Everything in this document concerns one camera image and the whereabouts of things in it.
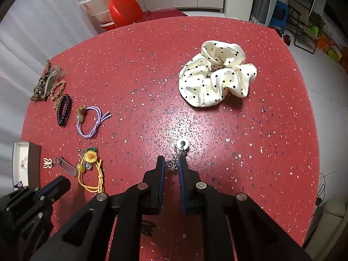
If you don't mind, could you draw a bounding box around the black screen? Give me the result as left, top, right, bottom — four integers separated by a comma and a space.
315, 0, 348, 15

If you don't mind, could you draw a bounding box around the red plastic chair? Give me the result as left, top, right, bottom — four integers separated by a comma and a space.
109, 0, 144, 29

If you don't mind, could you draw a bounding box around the blue plastic stool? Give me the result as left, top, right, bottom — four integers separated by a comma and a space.
272, 0, 290, 32

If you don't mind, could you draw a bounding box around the white polka dot scrunchie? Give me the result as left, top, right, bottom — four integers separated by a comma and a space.
179, 40, 257, 107

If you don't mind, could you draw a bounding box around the grey curtain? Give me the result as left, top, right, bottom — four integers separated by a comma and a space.
250, 0, 279, 26

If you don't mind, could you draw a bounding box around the potted plant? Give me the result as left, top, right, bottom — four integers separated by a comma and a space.
308, 11, 327, 37

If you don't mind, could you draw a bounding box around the orange red decoration pile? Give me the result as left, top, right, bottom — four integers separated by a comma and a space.
317, 30, 344, 63

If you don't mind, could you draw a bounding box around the silver chain bracelet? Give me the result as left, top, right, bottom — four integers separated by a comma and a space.
165, 139, 190, 172

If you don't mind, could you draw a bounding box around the dark spiral hair tie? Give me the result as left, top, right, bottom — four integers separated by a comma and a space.
57, 94, 72, 127

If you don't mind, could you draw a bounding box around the clear plastic tub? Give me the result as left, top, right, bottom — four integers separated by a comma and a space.
78, 0, 140, 25

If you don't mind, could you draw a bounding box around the black folding chair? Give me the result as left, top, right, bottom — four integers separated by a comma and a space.
288, 0, 320, 55

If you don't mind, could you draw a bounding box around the white curtain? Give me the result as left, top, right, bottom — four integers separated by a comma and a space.
0, 0, 101, 169

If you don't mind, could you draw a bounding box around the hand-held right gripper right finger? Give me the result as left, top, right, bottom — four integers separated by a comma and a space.
177, 156, 313, 261

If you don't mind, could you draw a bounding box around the black cable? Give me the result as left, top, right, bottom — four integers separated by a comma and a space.
315, 172, 335, 204

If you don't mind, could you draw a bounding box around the grey snap hair clip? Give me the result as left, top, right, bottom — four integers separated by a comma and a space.
55, 156, 77, 176

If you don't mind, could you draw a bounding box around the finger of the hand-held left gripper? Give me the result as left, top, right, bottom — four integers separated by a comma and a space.
37, 176, 72, 202

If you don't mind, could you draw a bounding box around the grey claw clip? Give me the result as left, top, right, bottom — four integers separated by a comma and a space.
43, 66, 66, 94

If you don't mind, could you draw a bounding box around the leopard print hair claw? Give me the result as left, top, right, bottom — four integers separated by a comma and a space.
30, 60, 52, 102

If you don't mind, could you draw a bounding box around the purple beaded hair tie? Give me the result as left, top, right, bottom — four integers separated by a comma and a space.
75, 105, 112, 138

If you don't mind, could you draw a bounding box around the black bow hair clip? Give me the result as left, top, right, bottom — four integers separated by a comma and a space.
141, 219, 157, 236

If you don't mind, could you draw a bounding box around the grey jewelry box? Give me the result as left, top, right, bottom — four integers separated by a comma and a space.
12, 141, 42, 192

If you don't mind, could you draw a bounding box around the yellow sunflower hair tie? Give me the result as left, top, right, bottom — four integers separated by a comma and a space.
77, 147, 105, 193

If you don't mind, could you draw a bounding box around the red bucket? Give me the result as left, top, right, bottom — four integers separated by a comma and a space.
99, 20, 116, 32

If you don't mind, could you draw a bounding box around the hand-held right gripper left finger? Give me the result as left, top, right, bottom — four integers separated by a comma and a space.
28, 156, 166, 261

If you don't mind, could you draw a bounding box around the light green sofa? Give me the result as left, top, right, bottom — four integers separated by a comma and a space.
307, 194, 348, 253

